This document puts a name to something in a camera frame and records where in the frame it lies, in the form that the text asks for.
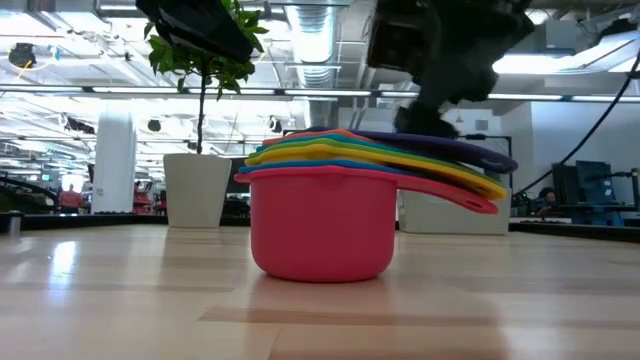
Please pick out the orange measuring cup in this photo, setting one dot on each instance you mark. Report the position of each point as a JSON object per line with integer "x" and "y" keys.
{"x": 325, "y": 131}

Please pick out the purple measuring cup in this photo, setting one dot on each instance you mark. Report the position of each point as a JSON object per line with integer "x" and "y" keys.
{"x": 450, "y": 147}

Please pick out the black aluminium table frame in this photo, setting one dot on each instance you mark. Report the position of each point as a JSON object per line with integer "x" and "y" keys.
{"x": 125, "y": 220}

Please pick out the white plastic basket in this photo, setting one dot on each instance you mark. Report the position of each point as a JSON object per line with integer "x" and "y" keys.
{"x": 440, "y": 222}

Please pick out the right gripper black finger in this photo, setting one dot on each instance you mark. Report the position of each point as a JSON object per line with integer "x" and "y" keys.
{"x": 422, "y": 120}

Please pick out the yellow measuring cup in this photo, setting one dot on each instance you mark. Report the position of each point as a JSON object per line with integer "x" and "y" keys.
{"x": 325, "y": 151}

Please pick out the teal measuring cup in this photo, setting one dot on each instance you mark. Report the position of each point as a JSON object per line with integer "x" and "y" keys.
{"x": 325, "y": 136}

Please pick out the person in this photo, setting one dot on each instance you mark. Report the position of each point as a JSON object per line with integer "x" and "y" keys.
{"x": 71, "y": 200}
{"x": 546, "y": 200}

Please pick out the green plant in white pot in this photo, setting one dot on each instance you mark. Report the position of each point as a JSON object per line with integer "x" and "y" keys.
{"x": 197, "y": 190}

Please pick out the pink measuring cup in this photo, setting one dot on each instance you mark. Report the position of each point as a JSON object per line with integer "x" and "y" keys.
{"x": 320, "y": 230}

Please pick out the black workstation with monitor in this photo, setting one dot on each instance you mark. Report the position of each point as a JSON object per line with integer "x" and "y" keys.
{"x": 590, "y": 185}

